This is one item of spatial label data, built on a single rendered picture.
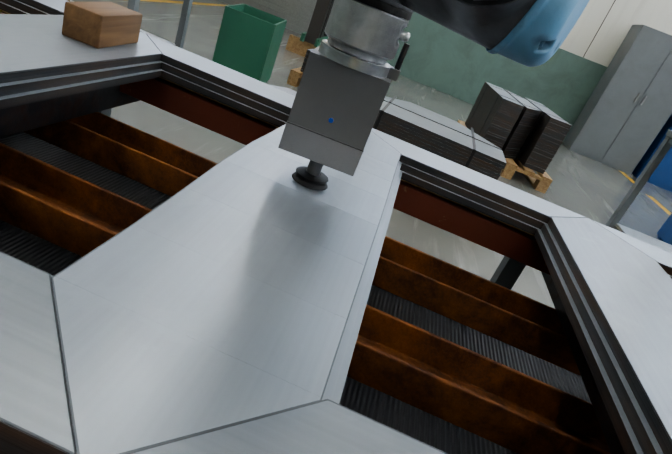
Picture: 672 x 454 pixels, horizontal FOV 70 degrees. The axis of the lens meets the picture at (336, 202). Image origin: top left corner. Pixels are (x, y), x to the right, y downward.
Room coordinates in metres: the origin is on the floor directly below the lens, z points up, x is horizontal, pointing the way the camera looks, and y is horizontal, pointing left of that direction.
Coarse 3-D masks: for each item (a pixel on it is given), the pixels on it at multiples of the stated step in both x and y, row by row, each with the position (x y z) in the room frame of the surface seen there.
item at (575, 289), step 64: (0, 0) 0.82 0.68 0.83; (128, 64) 0.71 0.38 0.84; (448, 192) 0.75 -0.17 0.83; (0, 256) 0.23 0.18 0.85; (0, 320) 0.18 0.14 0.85; (576, 320) 0.49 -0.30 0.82; (0, 384) 0.15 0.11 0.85; (64, 384) 0.16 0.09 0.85; (640, 384) 0.37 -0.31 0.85; (0, 448) 0.13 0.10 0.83; (64, 448) 0.13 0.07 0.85; (640, 448) 0.31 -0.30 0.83
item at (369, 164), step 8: (280, 128) 0.66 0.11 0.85; (360, 160) 0.66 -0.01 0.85; (368, 160) 0.67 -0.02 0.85; (376, 160) 0.69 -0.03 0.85; (360, 168) 0.62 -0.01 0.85; (368, 168) 0.64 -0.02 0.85; (376, 168) 0.65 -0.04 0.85; (384, 168) 0.67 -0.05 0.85; (392, 168) 0.68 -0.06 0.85; (384, 176) 0.63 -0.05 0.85; (392, 176) 0.64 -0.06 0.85
